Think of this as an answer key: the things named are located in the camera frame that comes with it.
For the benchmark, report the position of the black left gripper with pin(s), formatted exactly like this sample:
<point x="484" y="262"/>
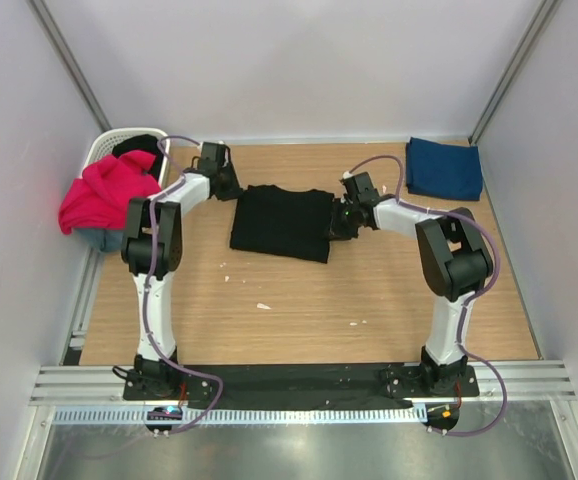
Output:
<point x="235" y="189"/>

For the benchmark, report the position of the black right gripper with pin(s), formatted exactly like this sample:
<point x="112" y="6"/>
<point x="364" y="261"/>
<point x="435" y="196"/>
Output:
<point x="336" y="231"/>

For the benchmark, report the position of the black t-shirt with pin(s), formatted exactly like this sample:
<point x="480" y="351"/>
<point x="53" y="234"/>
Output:
<point x="274" y="221"/>

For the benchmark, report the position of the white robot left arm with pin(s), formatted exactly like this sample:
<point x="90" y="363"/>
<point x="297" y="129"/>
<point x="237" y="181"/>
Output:
<point x="152" y="248"/>

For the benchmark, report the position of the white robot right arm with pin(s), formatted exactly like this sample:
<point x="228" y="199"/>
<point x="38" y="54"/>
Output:
<point x="455" y="263"/>

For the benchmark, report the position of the black garment in basket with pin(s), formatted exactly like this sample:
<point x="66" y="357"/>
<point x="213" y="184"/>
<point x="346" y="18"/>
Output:
<point x="145" y="143"/>

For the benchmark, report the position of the folded blue t-shirt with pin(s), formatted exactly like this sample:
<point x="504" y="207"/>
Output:
<point x="443" y="171"/>

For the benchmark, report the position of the white laundry basket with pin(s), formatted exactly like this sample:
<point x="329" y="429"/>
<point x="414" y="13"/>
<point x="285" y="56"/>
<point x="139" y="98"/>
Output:
<point x="104" y="144"/>

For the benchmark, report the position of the pink t-shirt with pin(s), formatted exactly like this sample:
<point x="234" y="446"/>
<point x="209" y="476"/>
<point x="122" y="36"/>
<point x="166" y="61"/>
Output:
<point x="99" y="198"/>

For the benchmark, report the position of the grey-blue garment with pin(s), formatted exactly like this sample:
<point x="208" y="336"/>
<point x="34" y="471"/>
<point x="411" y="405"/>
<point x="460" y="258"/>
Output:
<point x="102" y="240"/>

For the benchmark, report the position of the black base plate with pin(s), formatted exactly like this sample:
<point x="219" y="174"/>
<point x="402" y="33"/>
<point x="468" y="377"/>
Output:
<point x="300" y="387"/>

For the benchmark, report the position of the left aluminium corner post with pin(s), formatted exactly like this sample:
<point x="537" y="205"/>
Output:
<point x="58" y="42"/>

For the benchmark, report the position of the aluminium corner post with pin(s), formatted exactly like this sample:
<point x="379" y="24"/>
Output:
<point x="58" y="42"/>
<point x="529" y="39"/>

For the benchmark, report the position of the aluminium frame rail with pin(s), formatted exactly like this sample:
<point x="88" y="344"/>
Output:
<point x="76" y="385"/>

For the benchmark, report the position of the white slotted cable duct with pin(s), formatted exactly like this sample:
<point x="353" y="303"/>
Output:
<point x="166" y="416"/>

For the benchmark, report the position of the right aluminium corner post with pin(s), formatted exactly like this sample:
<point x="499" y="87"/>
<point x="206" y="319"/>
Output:
<point x="529" y="39"/>

